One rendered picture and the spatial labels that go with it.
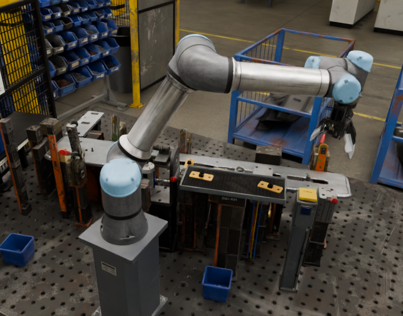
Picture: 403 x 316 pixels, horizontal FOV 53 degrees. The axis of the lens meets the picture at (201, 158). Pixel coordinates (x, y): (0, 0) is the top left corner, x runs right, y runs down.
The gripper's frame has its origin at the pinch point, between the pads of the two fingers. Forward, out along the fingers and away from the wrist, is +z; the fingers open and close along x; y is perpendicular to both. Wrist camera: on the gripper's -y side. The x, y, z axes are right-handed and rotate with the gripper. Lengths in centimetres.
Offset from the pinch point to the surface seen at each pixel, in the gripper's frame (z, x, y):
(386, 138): 76, -8, -182
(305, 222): 22.7, 3.8, 14.5
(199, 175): 14.8, -33.8, 29.4
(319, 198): 23.3, 1.6, -2.8
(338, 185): 28.7, 2.3, -24.2
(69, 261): 65, -72, 61
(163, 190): 37, -54, 25
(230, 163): 33, -43, -8
